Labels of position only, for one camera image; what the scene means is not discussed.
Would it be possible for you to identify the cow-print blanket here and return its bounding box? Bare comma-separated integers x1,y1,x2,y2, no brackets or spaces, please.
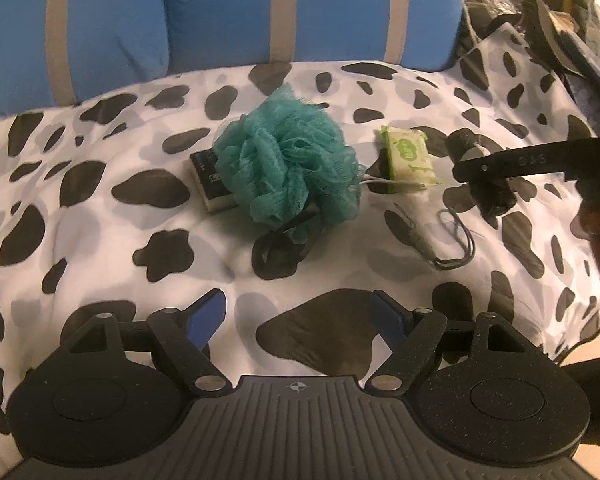
0,30,600,466

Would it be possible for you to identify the teal mesh bath pouf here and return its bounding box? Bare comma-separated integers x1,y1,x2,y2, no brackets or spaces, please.
212,85,362,246

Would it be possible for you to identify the black hair tie loop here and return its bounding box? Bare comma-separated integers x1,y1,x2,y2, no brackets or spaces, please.
392,203,477,272

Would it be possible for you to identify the green tissue packet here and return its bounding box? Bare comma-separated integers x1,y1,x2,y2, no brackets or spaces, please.
377,125,441,195

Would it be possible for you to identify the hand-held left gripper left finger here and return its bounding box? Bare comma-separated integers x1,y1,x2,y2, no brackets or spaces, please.
60,288,229,395

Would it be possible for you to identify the black soft pouch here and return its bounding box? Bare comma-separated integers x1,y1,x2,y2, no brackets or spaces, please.
447,129,520,218

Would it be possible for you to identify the clutter pile with bags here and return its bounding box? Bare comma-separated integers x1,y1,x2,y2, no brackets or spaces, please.
462,0,600,111

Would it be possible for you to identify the blue grey-striped sofa cushion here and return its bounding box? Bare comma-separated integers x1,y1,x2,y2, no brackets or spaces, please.
0,0,172,121
162,0,463,73

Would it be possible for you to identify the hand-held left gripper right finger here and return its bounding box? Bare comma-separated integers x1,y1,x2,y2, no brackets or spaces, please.
365,290,526,393

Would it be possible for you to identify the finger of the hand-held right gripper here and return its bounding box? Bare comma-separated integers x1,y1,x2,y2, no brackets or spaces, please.
452,137,581,183

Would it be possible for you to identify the black box with white edge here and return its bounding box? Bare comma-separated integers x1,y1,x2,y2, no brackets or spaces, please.
189,149,238,215

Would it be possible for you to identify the white adapter cable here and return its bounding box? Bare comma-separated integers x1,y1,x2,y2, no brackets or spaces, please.
357,172,426,192

